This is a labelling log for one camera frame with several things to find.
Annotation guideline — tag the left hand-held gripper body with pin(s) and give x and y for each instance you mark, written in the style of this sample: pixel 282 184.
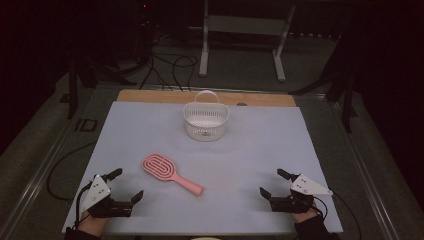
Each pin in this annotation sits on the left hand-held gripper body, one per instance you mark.
pixel 98 190

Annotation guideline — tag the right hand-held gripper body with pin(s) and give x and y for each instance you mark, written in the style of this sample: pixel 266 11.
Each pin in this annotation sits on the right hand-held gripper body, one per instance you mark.
pixel 308 186

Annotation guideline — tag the pink hairbrush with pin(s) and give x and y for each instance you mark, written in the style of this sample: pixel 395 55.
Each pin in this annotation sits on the pink hairbrush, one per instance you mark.
pixel 163 168

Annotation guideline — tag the person's right hand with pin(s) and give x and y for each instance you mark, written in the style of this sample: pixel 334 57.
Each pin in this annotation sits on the person's right hand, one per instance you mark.
pixel 304 216

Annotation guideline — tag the person's left hand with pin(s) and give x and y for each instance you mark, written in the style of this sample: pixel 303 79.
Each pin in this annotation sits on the person's left hand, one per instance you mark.
pixel 92 226

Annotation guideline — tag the light blue table mat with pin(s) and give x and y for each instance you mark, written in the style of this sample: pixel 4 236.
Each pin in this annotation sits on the light blue table mat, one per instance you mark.
pixel 233 160

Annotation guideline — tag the black stand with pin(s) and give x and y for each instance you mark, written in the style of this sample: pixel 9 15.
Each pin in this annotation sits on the black stand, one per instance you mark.
pixel 346 100
pixel 72 90

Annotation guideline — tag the white perforated plastic basket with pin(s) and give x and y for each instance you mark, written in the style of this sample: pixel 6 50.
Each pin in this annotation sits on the white perforated plastic basket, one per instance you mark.
pixel 206 121

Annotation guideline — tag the white metal stand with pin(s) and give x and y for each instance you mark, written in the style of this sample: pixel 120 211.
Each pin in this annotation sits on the white metal stand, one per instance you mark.
pixel 245 25

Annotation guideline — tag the metal floor rail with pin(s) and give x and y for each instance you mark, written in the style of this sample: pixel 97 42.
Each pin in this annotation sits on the metal floor rail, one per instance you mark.
pixel 40 176
pixel 360 166

